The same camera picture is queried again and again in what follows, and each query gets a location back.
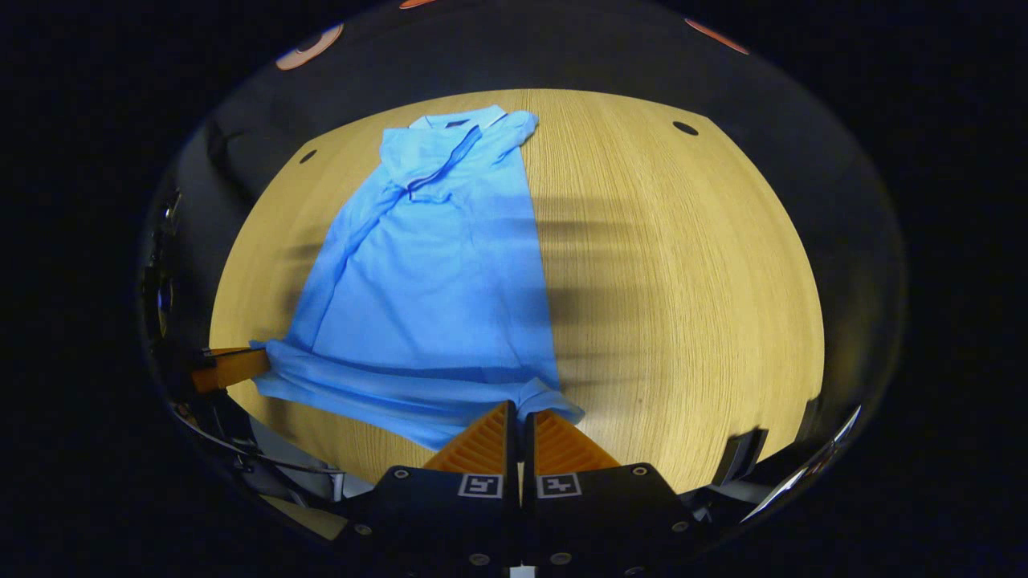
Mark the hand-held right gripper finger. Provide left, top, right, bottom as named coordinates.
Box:
left=524, top=408, right=712, bottom=578
left=341, top=400, right=523, bottom=578

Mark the black cable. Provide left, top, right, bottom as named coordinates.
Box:
left=173, top=404, right=346, bottom=476

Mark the light blue T-shirt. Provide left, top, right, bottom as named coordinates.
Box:
left=251, top=104, right=585, bottom=452

